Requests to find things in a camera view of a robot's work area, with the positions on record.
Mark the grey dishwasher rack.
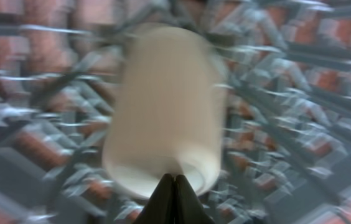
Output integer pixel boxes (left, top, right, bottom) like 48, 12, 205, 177
0, 1, 351, 223

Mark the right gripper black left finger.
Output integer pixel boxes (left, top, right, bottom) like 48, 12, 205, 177
133, 174, 175, 224

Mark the white cup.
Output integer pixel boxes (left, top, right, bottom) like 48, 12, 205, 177
102, 23, 226, 198

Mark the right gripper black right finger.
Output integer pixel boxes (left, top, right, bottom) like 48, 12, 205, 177
174, 175, 215, 224

